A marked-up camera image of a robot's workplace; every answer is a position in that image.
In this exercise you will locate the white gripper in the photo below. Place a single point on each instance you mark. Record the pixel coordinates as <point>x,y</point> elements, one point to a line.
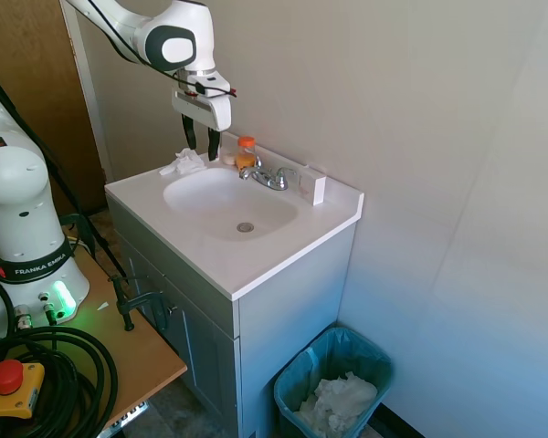
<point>201,109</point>

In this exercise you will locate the white tissue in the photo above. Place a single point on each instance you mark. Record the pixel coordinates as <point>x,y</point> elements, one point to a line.
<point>187,162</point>

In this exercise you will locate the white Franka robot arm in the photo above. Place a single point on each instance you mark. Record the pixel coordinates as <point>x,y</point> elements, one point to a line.
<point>18,205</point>

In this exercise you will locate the trash bin with blue liner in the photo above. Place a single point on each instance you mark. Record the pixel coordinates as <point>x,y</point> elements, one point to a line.
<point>297,383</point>

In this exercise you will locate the orange pill bottle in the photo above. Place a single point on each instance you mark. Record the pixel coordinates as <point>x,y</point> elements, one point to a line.
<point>245,155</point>

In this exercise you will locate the chrome sink faucet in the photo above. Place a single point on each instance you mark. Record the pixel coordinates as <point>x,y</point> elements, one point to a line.
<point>267,178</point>

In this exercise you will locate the metal sink drain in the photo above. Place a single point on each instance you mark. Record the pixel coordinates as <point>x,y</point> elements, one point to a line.
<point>245,226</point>

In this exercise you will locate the white cardboard box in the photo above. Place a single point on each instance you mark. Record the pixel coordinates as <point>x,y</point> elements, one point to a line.
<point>312,184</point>

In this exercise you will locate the white sink countertop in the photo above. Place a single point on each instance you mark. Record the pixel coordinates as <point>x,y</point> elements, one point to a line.
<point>256,255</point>

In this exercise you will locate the metal cabinet knob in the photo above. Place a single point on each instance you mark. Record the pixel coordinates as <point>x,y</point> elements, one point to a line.
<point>172,309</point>

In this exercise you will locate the black screw clamp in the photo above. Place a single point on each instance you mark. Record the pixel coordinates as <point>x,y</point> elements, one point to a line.
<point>130,305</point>

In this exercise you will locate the grey vanity cabinet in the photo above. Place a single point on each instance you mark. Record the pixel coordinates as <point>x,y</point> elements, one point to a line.
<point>278,347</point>

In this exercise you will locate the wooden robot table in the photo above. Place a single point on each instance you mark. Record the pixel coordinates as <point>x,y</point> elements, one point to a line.
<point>137,360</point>

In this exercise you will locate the pile of discarded white tissues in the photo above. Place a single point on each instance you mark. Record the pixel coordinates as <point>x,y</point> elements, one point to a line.
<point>342,401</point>

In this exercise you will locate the yellow emergency stop button box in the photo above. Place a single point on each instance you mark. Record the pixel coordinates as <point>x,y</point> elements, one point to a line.
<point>25,392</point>

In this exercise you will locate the black baseboard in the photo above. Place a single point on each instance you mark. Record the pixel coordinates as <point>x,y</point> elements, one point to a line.
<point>397,422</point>

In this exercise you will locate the red and black wrist camera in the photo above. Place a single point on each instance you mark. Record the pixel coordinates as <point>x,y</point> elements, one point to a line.
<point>214,89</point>

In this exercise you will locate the white door frame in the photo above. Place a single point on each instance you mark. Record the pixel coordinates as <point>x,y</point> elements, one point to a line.
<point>89,91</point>

